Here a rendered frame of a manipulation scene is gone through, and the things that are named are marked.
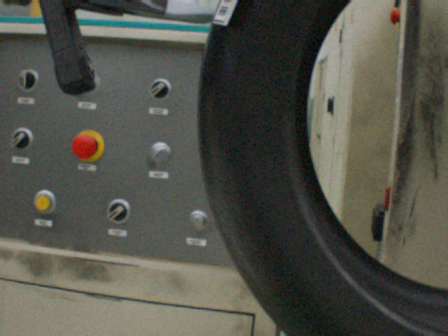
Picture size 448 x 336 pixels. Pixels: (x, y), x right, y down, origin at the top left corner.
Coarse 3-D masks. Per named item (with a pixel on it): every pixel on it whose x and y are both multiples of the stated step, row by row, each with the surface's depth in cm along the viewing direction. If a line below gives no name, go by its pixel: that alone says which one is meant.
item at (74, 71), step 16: (48, 0) 90; (48, 16) 90; (64, 16) 90; (48, 32) 90; (64, 32) 90; (80, 32) 94; (64, 48) 90; (80, 48) 92; (64, 64) 90; (80, 64) 90; (64, 80) 90; (80, 80) 90
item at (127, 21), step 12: (36, 0) 156; (204, 0) 153; (216, 0) 152; (0, 12) 157; (12, 12) 157; (24, 12) 156; (36, 12) 156; (84, 12) 155; (84, 24) 155; (96, 24) 154; (108, 24) 154; (120, 24) 154; (132, 24) 154; (144, 24) 153; (156, 24) 153; (168, 24) 153; (180, 24) 153; (192, 24) 153
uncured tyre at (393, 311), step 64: (256, 0) 79; (320, 0) 78; (256, 64) 78; (256, 128) 79; (256, 192) 79; (320, 192) 105; (256, 256) 81; (320, 256) 78; (320, 320) 79; (384, 320) 78
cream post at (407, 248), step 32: (416, 0) 113; (416, 32) 113; (416, 64) 114; (416, 96) 114; (416, 128) 114; (416, 160) 114; (416, 192) 114; (384, 224) 125; (416, 224) 114; (384, 256) 116; (416, 256) 115
